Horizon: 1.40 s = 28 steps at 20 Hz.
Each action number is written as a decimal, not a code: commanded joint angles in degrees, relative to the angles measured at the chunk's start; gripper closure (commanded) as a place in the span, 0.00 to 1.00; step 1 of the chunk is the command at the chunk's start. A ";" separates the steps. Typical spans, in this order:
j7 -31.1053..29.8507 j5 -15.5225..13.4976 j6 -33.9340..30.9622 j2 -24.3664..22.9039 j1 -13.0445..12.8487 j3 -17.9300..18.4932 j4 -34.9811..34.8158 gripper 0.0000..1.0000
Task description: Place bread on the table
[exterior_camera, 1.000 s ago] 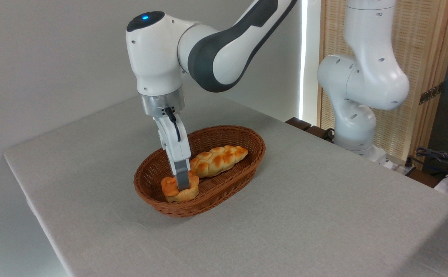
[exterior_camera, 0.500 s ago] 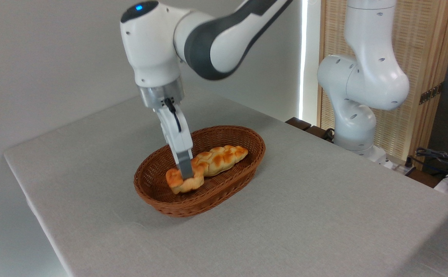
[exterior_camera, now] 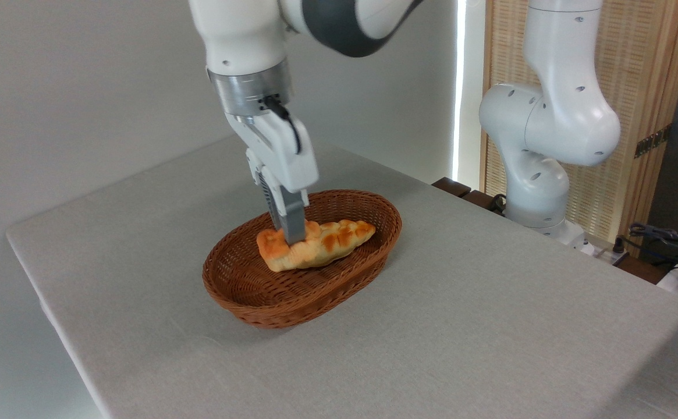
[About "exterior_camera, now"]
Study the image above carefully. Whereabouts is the grey tablecloth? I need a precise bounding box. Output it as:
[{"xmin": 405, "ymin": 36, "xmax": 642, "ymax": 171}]
[{"xmin": 6, "ymin": 137, "xmax": 678, "ymax": 419}]

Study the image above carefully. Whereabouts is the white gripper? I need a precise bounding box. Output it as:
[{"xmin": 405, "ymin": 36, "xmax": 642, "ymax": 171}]
[{"xmin": 225, "ymin": 112, "xmax": 320, "ymax": 246}]

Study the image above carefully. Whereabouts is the white power strip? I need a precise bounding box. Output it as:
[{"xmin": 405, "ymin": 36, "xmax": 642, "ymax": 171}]
[{"xmin": 590, "ymin": 243, "xmax": 631, "ymax": 267}]

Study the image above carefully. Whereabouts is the wooden slatted folding screen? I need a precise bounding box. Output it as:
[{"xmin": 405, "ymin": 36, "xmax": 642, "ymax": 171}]
[{"xmin": 481, "ymin": 0, "xmax": 678, "ymax": 258}]

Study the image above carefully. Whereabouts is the long braided bread loaf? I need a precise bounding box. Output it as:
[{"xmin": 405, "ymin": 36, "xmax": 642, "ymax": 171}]
[{"xmin": 270, "ymin": 219, "xmax": 377, "ymax": 273}]

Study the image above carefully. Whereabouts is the bundle of dark cables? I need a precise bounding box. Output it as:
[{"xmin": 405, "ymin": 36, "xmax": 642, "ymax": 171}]
[{"xmin": 613, "ymin": 215, "xmax": 678, "ymax": 275}]

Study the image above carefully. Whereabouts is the black screen hinge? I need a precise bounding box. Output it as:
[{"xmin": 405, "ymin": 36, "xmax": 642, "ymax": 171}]
[{"xmin": 634, "ymin": 124, "xmax": 672, "ymax": 159}]

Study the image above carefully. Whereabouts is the brown oval wicker basket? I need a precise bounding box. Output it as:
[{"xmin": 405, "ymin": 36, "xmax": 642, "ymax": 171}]
[{"xmin": 202, "ymin": 189, "xmax": 403, "ymax": 330}]

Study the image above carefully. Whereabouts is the orange flower-shaped bread bun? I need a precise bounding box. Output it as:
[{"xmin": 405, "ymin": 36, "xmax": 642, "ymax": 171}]
[{"xmin": 256, "ymin": 228, "xmax": 293, "ymax": 261}]

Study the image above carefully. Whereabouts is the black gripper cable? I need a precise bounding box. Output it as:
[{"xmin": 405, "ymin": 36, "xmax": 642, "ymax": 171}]
[{"xmin": 260, "ymin": 95, "xmax": 303, "ymax": 155}]

